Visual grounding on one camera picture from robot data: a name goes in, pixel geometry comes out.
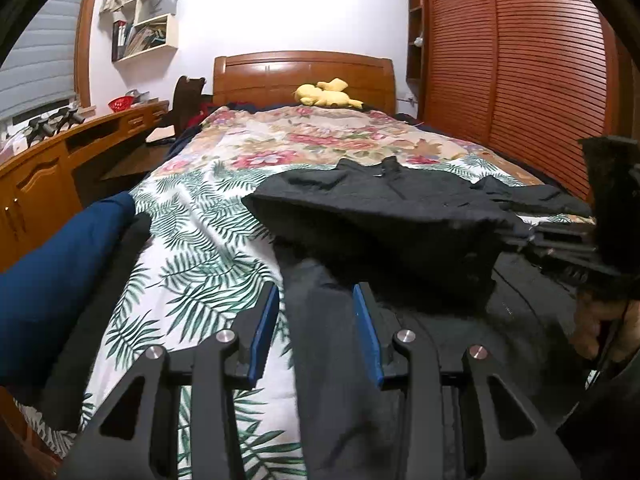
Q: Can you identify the dark grey jacket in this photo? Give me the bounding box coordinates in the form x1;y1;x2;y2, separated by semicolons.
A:
243;157;598;479

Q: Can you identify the blue sleeve forearm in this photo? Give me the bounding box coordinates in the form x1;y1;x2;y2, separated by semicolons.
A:
0;192;136;403

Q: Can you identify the right hand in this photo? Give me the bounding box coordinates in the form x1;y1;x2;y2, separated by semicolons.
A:
570;292;639;362

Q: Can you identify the leaf and floral bedspread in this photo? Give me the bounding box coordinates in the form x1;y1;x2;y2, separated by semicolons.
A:
14;104;597;480

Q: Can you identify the wooden louvered wardrobe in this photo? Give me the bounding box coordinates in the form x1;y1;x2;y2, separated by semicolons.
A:
407;0;639;197

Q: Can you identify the wooden desk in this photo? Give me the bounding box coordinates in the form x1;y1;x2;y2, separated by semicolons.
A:
1;101;168;270

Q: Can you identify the black tripod on desk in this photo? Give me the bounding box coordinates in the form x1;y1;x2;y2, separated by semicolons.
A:
25;106;86;148

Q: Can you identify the yellow plush toy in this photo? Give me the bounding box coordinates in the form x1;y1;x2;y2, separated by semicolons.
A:
294;78;363;110

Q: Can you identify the red basket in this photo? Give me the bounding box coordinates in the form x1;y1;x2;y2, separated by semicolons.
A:
107;96;134;113

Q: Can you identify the dark wooden chair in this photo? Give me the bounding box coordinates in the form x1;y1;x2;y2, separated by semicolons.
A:
145;76;206;146

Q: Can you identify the grey window blind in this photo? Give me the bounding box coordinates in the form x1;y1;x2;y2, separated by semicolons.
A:
0;0;81;120

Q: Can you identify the wooden headboard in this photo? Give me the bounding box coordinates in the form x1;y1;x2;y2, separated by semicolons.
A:
213;51;397;116

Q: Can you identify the white wall shelf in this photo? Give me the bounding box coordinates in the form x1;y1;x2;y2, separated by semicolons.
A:
101;0;179;64

